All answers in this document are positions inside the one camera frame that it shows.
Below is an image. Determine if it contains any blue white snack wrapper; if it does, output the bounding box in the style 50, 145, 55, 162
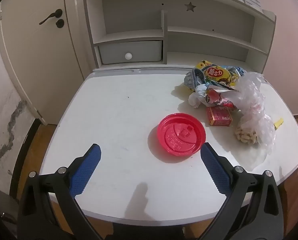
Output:
184, 68, 207, 92

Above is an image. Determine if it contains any small red cardboard box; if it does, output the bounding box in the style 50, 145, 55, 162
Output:
206, 106, 232, 127

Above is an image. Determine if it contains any white desk shelf unit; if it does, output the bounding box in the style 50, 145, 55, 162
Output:
82, 0, 277, 73

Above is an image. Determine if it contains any pile of beige snack puffs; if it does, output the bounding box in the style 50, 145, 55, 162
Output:
235, 126, 259, 145

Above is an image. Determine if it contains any cream door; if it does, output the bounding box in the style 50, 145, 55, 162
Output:
0, 0, 94, 125

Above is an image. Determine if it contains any red plastic cup lid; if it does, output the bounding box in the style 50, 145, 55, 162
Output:
158, 113, 207, 157

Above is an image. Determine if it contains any yellow snack packet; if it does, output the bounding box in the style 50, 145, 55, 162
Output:
194, 60, 241, 88

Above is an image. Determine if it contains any crumpled white tissue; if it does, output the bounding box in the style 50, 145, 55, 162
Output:
188, 84, 210, 108

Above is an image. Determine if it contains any red white candy wrapper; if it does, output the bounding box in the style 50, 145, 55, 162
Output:
205, 88, 237, 110

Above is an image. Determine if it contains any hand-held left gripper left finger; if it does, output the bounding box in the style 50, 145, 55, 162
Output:
17, 143, 102, 240

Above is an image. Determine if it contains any clear plastic bag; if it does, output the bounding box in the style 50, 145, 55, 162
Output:
235, 71, 277, 156

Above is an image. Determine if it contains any grey drawer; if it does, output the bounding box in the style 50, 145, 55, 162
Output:
99, 40, 163, 64

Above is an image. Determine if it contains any black door handle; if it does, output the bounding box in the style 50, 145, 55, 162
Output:
39, 9, 63, 26

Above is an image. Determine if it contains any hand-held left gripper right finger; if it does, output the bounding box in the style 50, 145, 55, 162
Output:
200, 142, 284, 240

